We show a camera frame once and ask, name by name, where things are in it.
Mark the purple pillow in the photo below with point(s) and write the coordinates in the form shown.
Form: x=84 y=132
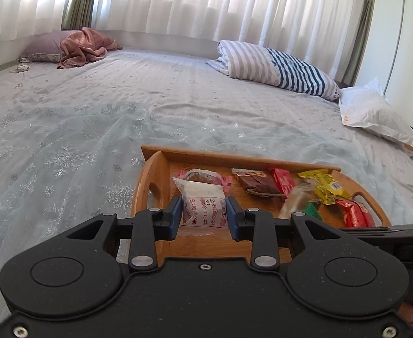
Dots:
x=44 y=44

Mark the small round white object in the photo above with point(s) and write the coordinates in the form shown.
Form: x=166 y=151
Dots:
x=20 y=68

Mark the pale clear snack packet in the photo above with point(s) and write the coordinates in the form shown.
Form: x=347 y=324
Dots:
x=296 y=199

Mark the green snack packet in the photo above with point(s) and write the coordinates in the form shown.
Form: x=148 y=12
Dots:
x=313 y=210

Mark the green curtain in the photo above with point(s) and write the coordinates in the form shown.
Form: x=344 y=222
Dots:
x=80 y=0
x=359 y=31

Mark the red snack bar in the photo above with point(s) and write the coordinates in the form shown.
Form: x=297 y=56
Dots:
x=282 y=179

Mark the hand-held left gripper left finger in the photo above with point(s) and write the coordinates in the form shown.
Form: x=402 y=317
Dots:
x=173 y=218

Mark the white sheer curtain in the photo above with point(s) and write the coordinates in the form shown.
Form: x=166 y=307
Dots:
x=20 y=3
x=227 y=3

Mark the white wardrobe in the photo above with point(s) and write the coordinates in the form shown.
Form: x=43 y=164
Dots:
x=403 y=35

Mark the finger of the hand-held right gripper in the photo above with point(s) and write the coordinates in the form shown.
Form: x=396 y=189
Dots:
x=368 y=231

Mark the glossy red snack packet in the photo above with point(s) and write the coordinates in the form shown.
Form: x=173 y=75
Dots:
x=354 y=213

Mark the yellow snack packet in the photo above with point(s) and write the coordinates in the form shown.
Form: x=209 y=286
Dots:
x=328 y=185

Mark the white snack packet red print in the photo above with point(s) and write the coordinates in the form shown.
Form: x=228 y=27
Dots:
x=203 y=204

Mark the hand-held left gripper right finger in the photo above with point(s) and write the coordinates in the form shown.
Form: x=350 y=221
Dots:
x=231 y=218

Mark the pink crumpled cloth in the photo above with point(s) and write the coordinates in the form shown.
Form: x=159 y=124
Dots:
x=83 y=47

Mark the brown snack packet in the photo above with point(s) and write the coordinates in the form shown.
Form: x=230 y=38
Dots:
x=257 y=183

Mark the pink edged pastry packet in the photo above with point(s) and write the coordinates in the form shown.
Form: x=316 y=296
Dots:
x=206 y=176

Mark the striped pillow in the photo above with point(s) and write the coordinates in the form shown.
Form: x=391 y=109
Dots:
x=280 y=65

